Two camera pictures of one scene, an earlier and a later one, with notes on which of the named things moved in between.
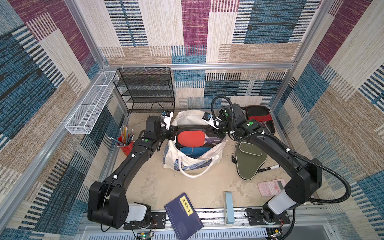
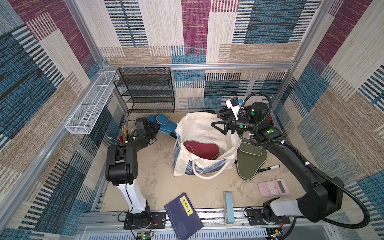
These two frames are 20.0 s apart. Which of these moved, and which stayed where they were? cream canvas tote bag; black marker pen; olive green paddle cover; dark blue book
Moved: cream canvas tote bag
Stayed: dark blue book; olive green paddle cover; black marker pen
